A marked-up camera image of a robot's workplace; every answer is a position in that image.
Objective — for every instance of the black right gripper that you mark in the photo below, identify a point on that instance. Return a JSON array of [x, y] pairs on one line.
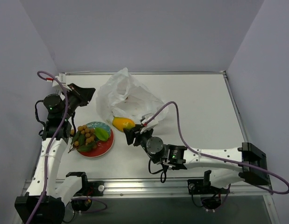
[[136, 136]]

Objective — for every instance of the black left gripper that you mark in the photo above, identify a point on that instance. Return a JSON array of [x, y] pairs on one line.
[[79, 94]]

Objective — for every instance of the yellow fake mango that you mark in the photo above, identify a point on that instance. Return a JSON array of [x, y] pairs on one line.
[[121, 123]]

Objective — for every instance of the green fake starfruit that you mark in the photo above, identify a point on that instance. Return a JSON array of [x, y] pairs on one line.
[[102, 134]]

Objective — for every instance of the white plastic bag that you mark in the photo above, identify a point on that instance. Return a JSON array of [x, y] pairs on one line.
[[125, 96]]

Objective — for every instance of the fake longan bunch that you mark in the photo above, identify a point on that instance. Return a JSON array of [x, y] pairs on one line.
[[82, 139]]

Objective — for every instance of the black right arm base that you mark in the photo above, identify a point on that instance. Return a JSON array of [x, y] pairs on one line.
[[203, 195]]

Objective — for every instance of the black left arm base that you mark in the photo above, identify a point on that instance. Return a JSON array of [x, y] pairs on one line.
[[92, 189]]

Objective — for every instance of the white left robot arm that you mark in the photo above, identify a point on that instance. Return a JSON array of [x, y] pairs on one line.
[[44, 202]]

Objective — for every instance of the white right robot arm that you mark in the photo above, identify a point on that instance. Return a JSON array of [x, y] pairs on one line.
[[246, 163]]

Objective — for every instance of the red and teal plate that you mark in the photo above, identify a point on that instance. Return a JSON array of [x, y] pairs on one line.
[[101, 147]]

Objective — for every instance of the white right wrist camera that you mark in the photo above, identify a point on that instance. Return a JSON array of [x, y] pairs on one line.
[[148, 122]]

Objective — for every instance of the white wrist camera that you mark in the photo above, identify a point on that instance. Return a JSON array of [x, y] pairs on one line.
[[148, 122], [58, 83]]

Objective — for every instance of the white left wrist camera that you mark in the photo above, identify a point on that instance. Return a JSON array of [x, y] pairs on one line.
[[58, 83]]

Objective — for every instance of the aluminium front rail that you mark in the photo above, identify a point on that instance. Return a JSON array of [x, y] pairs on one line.
[[173, 187]]

